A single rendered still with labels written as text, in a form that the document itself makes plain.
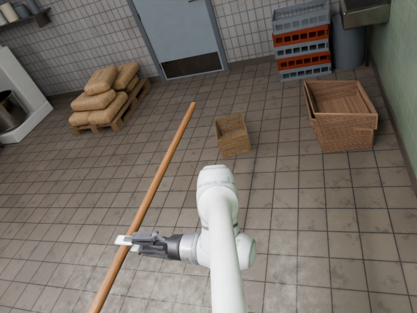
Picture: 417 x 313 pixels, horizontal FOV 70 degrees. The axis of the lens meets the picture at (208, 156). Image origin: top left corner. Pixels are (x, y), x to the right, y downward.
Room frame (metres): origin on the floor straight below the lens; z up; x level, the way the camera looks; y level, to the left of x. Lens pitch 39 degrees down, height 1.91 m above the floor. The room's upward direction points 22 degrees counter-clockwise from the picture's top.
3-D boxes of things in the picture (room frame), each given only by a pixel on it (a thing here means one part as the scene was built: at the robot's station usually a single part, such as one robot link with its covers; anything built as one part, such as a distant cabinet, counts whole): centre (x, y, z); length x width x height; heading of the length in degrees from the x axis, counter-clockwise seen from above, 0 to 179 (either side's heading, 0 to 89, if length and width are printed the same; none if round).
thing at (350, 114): (2.01, -1.22, 0.32); 0.56 x 0.49 x 0.28; 160
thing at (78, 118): (4.17, 1.37, 0.22); 0.62 x 0.36 x 0.15; 158
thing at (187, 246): (0.53, 0.14, 1.19); 0.09 x 0.06 x 0.09; 151
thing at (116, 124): (4.35, 1.07, 0.07); 1.20 x 0.80 x 0.14; 152
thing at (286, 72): (3.30, -1.55, 0.08); 0.60 x 0.40 x 0.15; 64
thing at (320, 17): (3.29, -1.55, 0.68); 0.60 x 0.40 x 0.15; 63
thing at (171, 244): (0.57, 0.21, 1.19); 0.09 x 0.07 x 0.08; 61
